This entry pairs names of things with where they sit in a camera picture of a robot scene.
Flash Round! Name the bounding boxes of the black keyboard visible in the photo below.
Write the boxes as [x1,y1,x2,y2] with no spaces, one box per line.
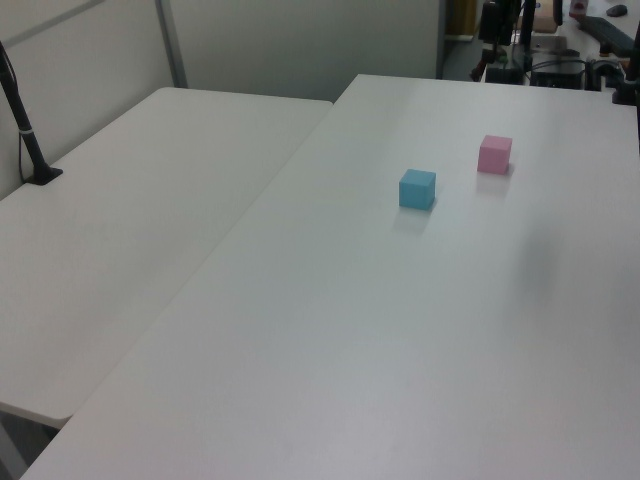
[578,14,639,54]

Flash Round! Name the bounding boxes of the black corner clamp stand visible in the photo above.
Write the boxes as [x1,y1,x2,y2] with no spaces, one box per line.
[611,29,640,106]

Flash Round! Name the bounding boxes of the blue cube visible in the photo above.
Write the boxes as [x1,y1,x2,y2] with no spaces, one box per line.
[398,168,437,210]

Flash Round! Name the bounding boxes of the brown cardboard box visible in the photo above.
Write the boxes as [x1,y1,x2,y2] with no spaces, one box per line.
[516,0,559,35]

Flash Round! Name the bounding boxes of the black camera stand pole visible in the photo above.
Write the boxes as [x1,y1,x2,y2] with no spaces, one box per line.
[0,39,64,188]

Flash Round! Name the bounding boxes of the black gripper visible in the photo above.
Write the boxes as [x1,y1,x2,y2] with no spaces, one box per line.
[478,0,515,66]

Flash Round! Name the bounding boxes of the thin black stand cable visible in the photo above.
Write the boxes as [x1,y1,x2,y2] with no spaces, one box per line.
[0,43,31,182]

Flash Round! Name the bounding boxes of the black electronics box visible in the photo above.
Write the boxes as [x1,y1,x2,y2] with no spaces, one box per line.
[530,58,587,90]

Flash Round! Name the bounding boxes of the black vertical pole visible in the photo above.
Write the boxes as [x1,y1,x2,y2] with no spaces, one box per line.
[519,0,538,84]

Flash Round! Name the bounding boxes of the pink cube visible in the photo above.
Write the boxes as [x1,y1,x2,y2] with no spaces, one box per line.
[476,134,514,175]

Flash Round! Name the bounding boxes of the black metal bracket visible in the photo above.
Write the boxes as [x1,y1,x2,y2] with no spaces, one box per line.
[586,58,624,92]

